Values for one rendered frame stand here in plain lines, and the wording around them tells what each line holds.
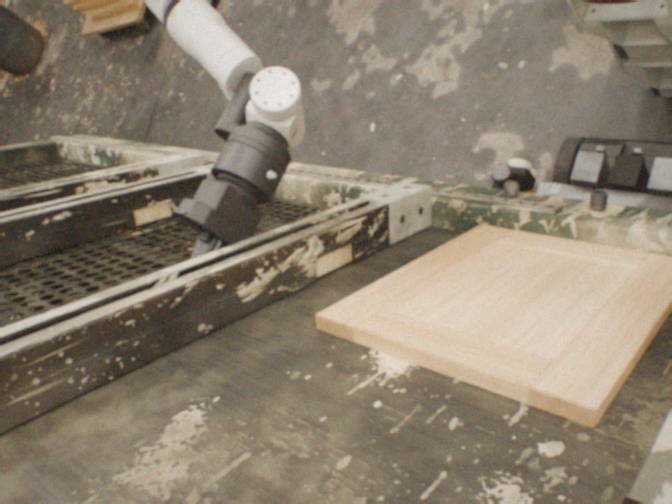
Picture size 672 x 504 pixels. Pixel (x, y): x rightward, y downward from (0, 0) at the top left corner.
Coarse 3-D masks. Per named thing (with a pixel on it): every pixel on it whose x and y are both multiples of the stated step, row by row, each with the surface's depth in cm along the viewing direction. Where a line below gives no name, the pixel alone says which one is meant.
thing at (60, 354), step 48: (384, 192) 96; (288, 240) 76; (336, 240) 82; (384, 240) 91; (144, 288) 64; (192, 288) 64; (240, 288) 70; (288, 288) 76; (0, 336) 53; (48, 336) 53; (96, 336) 56; (144, 336) 61; (192, 336) 65; (0, 384) 50; (48, 384) 54; (96, 384) 57; (0, 432) 51
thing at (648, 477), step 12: (660, 432) 42; (660, 444) 41; (648, 456) 40; (660, 456) 39; (648, 468) 38; (660, 468) 38; (636, 480) 38; (648, 480) 37; (660, 480) 37; (636, 492) 37; (648, 492) 36; (660, 492) 36
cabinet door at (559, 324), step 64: (448, 256) 82; (512, 256) 82; (576, 256) 81; (640, 256) 79; (320, 320) 67; (384, 320) 65; (448, 320) 65; (512, 320) 64; (576, 320) 63; (640, 320) 62; (512, 384) 53; (576, 384) 52
